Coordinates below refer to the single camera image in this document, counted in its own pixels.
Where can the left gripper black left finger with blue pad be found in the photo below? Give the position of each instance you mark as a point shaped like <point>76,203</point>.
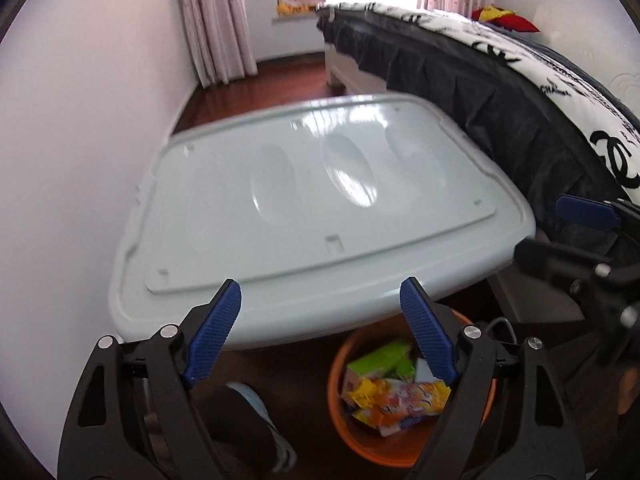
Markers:
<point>133,416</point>

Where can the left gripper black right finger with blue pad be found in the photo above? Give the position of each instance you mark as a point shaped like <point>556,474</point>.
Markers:
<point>504,418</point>

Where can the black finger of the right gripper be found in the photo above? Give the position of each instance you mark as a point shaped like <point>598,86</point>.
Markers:
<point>618,215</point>

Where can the orange yellow snack bag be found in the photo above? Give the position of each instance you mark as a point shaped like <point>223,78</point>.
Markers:
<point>391,405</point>

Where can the green cardboard box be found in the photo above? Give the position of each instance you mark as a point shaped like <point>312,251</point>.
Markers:
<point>378,363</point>

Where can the white cardboard box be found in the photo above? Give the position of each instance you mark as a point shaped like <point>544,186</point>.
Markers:
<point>424,374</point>

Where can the green seaweed snack bag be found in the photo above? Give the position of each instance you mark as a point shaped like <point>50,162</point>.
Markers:
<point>404,370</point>

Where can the bed with black skirt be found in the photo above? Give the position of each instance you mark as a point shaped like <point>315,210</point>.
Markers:
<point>538,148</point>

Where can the red yellow pillow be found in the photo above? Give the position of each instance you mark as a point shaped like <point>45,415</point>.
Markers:
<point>505,19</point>

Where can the grey plastic storage box lid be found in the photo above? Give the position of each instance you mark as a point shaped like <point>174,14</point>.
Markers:
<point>319,210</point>

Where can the pink window curtain left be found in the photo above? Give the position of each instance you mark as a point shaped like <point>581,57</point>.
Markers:
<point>219,40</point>

